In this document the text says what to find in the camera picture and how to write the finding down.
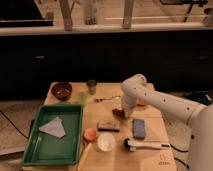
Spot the bunch of red grapes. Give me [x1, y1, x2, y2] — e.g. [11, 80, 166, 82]
[112, 108, 125, 118]

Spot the dark red bowl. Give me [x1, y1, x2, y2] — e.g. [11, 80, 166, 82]
[51, 82, 72, 101]

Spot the black cable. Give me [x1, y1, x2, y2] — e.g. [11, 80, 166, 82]
[0, 110, 30, 140]
[169, 143, 189, 171]

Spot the white handled dish brush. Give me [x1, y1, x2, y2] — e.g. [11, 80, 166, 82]
[123, 138, 170, 151]

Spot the small dark jar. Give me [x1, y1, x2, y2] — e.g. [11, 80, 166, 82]
[87, 80, 97, 95]

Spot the white paper cup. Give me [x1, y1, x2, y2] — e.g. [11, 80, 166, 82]
[97, 133, 116, 152]

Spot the blue sponge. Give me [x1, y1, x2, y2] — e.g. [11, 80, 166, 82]
[133, 119, 146, 139]

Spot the green leafy toy vegetable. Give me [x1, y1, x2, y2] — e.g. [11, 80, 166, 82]
[76, 92, 88, 106]

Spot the black rectangular eraser block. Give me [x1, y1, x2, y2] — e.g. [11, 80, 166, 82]
[97, 120, 120, 132]

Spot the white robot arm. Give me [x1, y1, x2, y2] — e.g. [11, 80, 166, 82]
[121, 74, 213, 171]

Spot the black cable left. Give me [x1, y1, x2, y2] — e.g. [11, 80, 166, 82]
[0, 110, 30, 140]

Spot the orange ball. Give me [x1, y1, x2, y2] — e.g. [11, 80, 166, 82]
[83, 128, 96, 142]

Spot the black cable right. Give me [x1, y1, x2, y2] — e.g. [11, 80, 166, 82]
[169, 143, 189, 171]

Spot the green plastic tray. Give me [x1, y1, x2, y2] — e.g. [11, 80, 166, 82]
[22, 105, 83, 167]

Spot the yellow banana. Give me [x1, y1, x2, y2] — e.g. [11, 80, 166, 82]
[77, 143, 92, 171]

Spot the orange bowl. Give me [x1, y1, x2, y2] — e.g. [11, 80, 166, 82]
[137, 100, 146, 107]

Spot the grey folded cloth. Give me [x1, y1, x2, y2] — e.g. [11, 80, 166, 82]
[39, 117, 66, 138]

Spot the metal spoon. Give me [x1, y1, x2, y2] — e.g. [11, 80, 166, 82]
[94, 96, 121, 103]

